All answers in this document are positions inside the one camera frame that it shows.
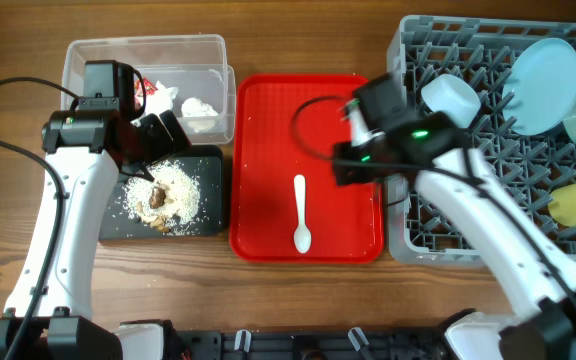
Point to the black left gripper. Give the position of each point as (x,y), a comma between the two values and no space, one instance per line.
(164,145)

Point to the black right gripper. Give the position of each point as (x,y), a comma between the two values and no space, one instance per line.
(350,163)

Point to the rice and food scraps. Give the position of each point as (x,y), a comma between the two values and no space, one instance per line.
(170,204)

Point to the white napkin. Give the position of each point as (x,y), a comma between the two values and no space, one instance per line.
(199,116)

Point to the light blue bowl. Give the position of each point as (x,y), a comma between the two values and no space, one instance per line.
(453,96)

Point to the white plastic spoon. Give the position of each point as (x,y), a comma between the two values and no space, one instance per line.
(302,236)

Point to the light blue plate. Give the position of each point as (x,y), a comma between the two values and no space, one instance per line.
(541,88)

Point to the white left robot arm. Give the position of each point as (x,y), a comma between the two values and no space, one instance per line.
(48,315)

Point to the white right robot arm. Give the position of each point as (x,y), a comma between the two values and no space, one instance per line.
(388,137)

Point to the black food waste tray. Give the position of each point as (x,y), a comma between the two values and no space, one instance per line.
(204,161)

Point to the clear plastic waste bin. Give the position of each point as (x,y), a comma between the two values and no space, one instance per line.
(195,64)

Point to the grey dishwasher rack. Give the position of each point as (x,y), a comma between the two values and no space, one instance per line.
(482,52)

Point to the crumpled white tissue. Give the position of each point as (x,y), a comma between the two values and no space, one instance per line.
(159,98)

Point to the red snack wrapper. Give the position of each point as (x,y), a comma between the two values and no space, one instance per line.
(143,88)

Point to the red serving tray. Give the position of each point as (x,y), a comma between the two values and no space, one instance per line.
(346,223)

